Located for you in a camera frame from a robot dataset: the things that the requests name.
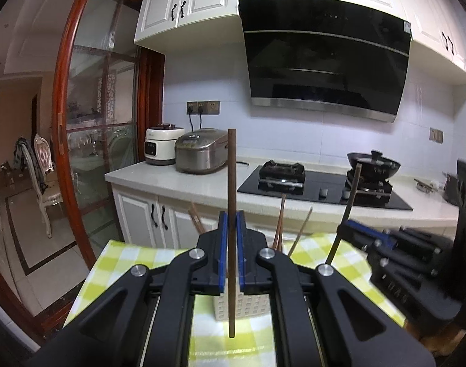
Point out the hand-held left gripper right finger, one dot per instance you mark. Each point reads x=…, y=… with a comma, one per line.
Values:
x=240, y=237

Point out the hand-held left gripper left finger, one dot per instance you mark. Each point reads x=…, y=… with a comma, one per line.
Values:
x=223, y=237

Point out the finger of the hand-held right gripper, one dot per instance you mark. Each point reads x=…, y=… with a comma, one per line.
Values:
x=353, y=237
x=374, y=235

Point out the cream plastic utensil basket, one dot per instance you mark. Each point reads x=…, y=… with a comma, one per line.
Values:
x=252, y=306

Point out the person's right hand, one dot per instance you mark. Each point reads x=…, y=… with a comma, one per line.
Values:
x=447, y=338

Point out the black burner pan support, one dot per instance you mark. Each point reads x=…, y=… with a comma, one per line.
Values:
x=370, y=185
x=282, y=172

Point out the black glass gas hob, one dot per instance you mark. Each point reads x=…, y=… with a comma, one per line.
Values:
x=313, y=184

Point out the black wok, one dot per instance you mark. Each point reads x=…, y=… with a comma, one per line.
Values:
x=382, y=166

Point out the small steel bowl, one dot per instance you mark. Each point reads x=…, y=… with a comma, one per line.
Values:
x=426, y=185

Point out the silver rice cooker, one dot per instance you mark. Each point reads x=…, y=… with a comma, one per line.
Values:
x=202, y=153

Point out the steel stockpot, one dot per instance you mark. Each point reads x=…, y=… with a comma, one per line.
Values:
x=451, y=191

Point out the white base cabinet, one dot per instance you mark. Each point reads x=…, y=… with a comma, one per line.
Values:
x=137, y=214

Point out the white pressure cooker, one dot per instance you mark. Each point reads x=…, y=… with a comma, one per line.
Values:
x=160, y=145

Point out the green checked tablecloth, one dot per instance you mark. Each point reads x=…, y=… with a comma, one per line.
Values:
x=114, y=267

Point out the black range hood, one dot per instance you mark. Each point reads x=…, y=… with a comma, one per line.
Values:
x=324, y=65

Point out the white ornate dining chair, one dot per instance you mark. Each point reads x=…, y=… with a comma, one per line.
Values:
x=45, y=183

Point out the red wooden glass sliding door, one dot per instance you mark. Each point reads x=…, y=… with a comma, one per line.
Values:
x=63, y=122

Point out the dark jacket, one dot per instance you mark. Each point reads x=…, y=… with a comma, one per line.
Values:
x=22, y=153

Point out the wall switch plate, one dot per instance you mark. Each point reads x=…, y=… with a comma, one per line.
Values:
x=436, y=135

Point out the wall power socket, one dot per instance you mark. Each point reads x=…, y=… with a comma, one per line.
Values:
x=191, y=107
x=202, y=107
x=214, y=107

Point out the red wooden door frame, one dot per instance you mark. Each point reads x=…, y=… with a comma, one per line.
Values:
x=11, y=298

